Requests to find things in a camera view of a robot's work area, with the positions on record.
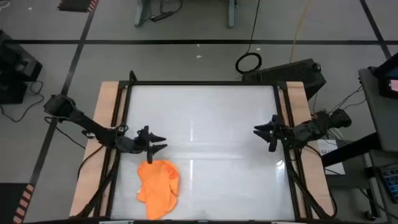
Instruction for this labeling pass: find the black stand frame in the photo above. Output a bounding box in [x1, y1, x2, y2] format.
[320, 132, 382, 218]

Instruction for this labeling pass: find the black power strip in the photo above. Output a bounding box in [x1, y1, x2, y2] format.
[150, 11, 174, 22]

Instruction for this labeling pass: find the grey side table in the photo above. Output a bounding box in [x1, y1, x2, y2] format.
[358, 67, 398, 153]

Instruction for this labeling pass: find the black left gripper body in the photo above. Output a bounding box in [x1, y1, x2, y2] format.
[132, 126, 154, 165]

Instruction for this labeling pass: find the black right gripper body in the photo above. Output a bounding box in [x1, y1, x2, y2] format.
[268, 114, 292, 153]

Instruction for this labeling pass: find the coiled black floor cable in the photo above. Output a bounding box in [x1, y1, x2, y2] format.
[234, 0, 262, 75]

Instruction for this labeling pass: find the white paper sheet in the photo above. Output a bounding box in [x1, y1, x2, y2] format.
[317, 139, 346, 175]

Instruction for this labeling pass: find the grey desk leg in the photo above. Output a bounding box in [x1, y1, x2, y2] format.
[134, 0, 152, 28]
[228, 0, 239, 29]

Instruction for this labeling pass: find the black cable on floor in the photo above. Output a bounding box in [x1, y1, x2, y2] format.
[0, 80, 45, 123]

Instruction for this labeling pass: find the black metal table frame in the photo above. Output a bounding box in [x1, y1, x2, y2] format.
[74, 70, 338, 224]

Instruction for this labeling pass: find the orange towel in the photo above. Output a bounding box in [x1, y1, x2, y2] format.
[136, 159, 180, 221]

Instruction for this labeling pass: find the black equipment stack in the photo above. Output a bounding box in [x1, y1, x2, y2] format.
[0, 29, 44, 105]

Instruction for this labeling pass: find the yellow floor cable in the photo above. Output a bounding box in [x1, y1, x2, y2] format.
[289, 0, 312, 63]

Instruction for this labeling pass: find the keyboard with blue keys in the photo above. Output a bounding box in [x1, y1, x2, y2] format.
[377, 164, 398, 205]

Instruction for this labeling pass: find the black monitor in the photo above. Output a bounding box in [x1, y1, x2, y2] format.
[371, 52, 398, 100]

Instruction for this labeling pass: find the black orange striped mat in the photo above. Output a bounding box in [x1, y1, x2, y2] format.
[57, 0, 100, 13]
[0, 182, 35, 224]

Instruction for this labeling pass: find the black computer tower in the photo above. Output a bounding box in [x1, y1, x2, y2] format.
[241, 58, 327, 101]

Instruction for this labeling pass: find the thin black cable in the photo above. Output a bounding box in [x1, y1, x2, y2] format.
[329, 85, 368, 114]

